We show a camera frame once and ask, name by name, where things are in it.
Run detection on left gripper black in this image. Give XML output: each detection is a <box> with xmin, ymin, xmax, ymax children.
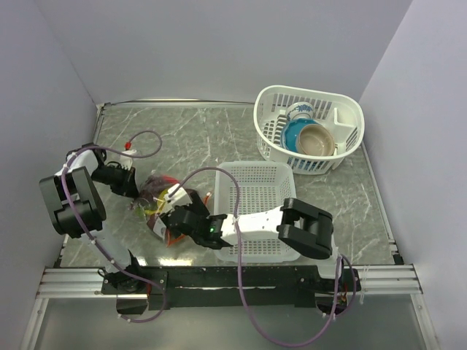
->
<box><xmin>91</xmin><ymin>164</ymin><xmax>140</xmax><ymax>199</ymax></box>

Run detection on clear zip top bag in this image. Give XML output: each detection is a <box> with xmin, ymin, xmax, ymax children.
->
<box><xmin>128</xmin><ymin>174</ymin><xmax>214</xmax><ymax>249</ymax></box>

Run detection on white perforated rectangular basket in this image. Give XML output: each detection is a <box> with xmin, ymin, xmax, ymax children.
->
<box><xmin>219</xmin><ymin>161</ymin><xmax>300</xmax><ymax>264</ymax></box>

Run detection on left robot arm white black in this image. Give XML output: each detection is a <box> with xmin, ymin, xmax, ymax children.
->
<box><xmin>39</xmin><ymin>143</ymin><xmax>145</xmax><ymax>293</ymax></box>

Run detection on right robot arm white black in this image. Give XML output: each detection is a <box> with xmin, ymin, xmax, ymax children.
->
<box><xmin>159</xmin><ymin>198</ymin><xmax>345</xmax><ymax>291</ymax></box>

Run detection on purple fake grapes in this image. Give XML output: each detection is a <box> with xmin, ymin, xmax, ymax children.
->
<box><xmin>139</xmin><ymin>175</ymin><xmax>178</xmax><ymax>202</ymax></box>

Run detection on green fake lettuce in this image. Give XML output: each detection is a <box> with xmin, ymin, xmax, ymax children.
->
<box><xmin>134</xmin><ymin>206</ymin><xmax>145</xmax><ymax>219</ymax></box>

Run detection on yellow fake banana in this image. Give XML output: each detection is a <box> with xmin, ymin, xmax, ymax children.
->
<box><xmin>143</xmin><ymin>188</ymin><xmax>168</xmax><ymax>215</ymax></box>

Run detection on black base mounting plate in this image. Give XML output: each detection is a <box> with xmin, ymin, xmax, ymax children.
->
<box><xmin>101</xmin><ymin>265</ymin><xmax>361</xmax><ymax>311</ymax></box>

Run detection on teal bowl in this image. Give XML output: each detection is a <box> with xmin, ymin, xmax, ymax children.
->
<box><xmin>280</xmin><ymin>118</ymin><xmax>317</xmax><ymax>152</ymax></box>

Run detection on beige bowl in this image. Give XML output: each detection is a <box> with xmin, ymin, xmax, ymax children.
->
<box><xmin>296</xmin><ymin>124</ymin><xmax>335</xmax><ymax>157</ymax></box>

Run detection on blue white porcelain cup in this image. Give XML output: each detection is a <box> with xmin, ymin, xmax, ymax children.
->
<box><xmin>285</xmin><ymin>101</ymin><xmax>314</xmax><ymax>122</ymax></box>

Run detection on white oval dish rack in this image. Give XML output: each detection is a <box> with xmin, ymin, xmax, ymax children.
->
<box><xmin>253</xmin><ymin>85</ymin><xmax>365</xmax><ymax>175</ymax></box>

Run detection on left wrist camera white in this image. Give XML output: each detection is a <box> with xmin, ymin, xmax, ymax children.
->
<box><xmin>117</xmin><ymin>149</ymin><xmax>140</xmax><ymax>171</ymax></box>

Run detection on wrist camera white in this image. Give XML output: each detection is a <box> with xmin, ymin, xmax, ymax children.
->
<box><xmin>161</xmin><ymin>184</ymin><xmax>193</xmax><ymax>213</ymax></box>
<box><xmin>117</xmin><ymin>149</ymin><xmax>140</xmax><ymax>171</ymax></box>

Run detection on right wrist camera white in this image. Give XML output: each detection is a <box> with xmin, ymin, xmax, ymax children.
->
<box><xmin>161</xmin><ymin>184</ymin><xmax>193</xmax><ymax>213</ymax></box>

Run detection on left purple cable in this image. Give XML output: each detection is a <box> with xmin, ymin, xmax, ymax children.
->
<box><xmin>61</xmin><ymin>131</ymin><xmax>169</xmax><ymax>324</ymax></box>

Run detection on purple cable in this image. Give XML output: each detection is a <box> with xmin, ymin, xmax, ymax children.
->
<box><xmin>61</xmin><ymin>131</ymin><xmax>169</xmax><ymax>324</ymax></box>
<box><xmin>171</xmin><ymin>166</ymin><xmax>358</xmax><ymax>347</ymax></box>

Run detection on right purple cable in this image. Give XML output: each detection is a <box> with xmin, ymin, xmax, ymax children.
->
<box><xmin>171</xmin><ymin>166</ymin><xmax>358</xmax><ymax>347</ymax></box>

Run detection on aluminium frame rail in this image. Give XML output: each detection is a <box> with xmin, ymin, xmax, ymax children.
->
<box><xmin>36</xmin><ymin>265</ymin><xmax>422</xmax><ymax>299</ymax></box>

